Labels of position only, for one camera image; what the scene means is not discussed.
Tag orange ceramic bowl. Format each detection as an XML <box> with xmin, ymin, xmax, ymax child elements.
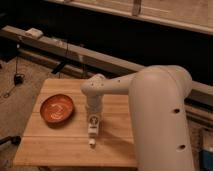
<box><xmin>40</xmin><ymin>94</ymin><xmax>74</xmax><ymax>124</ymax></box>

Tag black object at left edge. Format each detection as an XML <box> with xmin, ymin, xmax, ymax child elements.
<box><xmin>0</xmin><ymin>136</ymin><xmax>21</xmax><ymax>145</ymax></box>

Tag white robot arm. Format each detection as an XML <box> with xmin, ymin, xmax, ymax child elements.
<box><xmin>81</xmin><ymin>65</ymin><xmax>195</xmax><ymax>171</ymax></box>

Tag blue bin at right edge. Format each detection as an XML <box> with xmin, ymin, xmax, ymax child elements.
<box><xmin>199</xmin><ymin>130</ymin><xmax>213</xmax><ymax>171</ymax></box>

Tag small white bottle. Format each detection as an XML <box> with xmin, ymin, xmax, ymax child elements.
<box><xmin>88</xmin><ymin>115</ymin><xmax>99</xmax><ymax>148</ymax></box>

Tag black power adapter with cable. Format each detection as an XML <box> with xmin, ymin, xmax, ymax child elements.
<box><xmin>3</xmin><ymin>40</ymin><xmax>25</xmax><ymax>98</ymax></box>

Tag small white box on ledge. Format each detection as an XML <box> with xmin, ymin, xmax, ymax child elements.
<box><xmin>25</xmin><ymin>28</ymin><xmax>43</xmax><ymax>38</ymax></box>

